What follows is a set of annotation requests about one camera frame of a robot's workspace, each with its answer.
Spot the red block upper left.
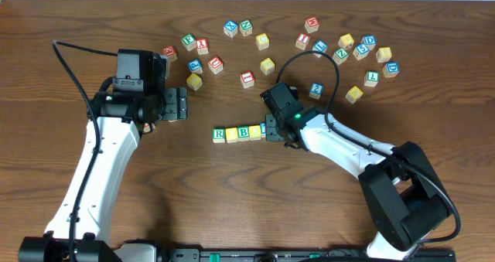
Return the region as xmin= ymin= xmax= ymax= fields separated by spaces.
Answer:
xmin=162 ymin=46 xmax=178 ymax=62

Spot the red I block right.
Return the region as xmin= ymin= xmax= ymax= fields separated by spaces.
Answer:
xmin=295 ymin=33 xmax=310 ymax=50

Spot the blue 2 block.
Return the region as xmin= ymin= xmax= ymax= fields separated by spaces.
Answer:
xmin=309 ymin=83 xmax=324 ymax=100

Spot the yellow 8 block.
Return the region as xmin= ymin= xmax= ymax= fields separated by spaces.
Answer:
xmin=376 ymin=47 xmax=392 ymax=63

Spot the red U block upper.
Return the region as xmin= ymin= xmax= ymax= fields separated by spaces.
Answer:
xmin=208 ymin=56 xmax=224 ymax=74

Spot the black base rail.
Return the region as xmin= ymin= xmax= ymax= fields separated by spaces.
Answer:
xmin=111 ymin=247 xmax=457 ymax=262

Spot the red i block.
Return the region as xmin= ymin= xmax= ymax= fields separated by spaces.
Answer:
xmin=295 ymin=33 xmax=310 ymax=50
xmin=240 ymin=71 xmax=255 ymax=88

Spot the red U block lower left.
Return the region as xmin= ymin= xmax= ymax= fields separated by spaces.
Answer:
xmin=142 ymin=123 xmax=155 ymax=134

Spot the blue L block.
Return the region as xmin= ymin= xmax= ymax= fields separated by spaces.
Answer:
xmin=312 ymin=39 xmax=328 ymax=58

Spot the green R block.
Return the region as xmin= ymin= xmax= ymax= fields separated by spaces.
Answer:
xmin=212 ymin=128 xmax=226 ymax=143

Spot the blue 5 block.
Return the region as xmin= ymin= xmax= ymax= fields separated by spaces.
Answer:
xmin=353 ymin=43 xmax=370 ymax=60

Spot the blue D block upper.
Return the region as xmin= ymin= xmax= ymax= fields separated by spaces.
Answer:
xmin=360 ymin=35 xmax=377 ymax=50

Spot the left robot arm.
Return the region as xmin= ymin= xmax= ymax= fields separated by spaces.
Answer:
xmin=18 ymin=49 xmax=187 ymax=261

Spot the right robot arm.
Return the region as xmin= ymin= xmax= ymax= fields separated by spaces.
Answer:
xmin=261 ymin=83 xmax=455 ymax=260

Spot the blue T block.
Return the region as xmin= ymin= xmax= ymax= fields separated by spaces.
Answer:
xmin=260 ymin=122 xmax=266 ymax=138

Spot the green Z block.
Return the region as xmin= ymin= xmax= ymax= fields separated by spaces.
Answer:
xmin=333 ymin=48 xmax=349 ymax=65

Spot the green B block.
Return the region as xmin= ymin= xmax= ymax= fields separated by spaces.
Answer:
xmin=237 ymin=126 xmax=250 ymax=141

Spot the green F block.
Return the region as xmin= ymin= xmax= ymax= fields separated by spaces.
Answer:
xmin=181 ymin=33 xmax=196 ymax=51

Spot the red I block centre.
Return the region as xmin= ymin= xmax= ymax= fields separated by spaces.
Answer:
xmin=240 ymin=71 xmax=255 ymax=88

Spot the blue D block right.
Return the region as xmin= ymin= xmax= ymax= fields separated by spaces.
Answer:
xmin=383 ymin=62 xmax=400 ymax=78

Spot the red u block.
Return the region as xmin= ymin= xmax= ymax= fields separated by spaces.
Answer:
xmin=142 ymin=123 xmax=155 ymax=134
xmin=208 ymin=56 xmax=224 ymax=74

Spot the red Y block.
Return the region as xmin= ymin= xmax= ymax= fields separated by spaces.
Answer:
xmin=196 ymin=38 xmax=209 ymax=55

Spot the green N block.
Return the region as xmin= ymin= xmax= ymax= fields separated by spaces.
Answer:
xmin=239 ymin=19 xmax=253 ymax=36

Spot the blue X block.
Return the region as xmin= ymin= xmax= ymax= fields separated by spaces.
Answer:
xmin=223 ymin=20 xmax=238 ymax=38

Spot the blue P block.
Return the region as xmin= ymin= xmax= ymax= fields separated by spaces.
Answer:
xmin=188 ymin=59 xmax=203 ymax=74

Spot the green L block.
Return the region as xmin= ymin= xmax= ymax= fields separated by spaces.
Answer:
xmin=364 ymin=71 xmax=380 ymax=87

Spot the blue d block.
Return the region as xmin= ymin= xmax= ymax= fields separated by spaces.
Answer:
xmin=383 ymin=62 xmax=400 ymax=78
xmin=360 ymin=35 xmax=377 ymax=50

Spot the red H block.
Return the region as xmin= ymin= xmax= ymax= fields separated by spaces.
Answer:
xmin=305 ymin=16 xmax=320 ymax=33

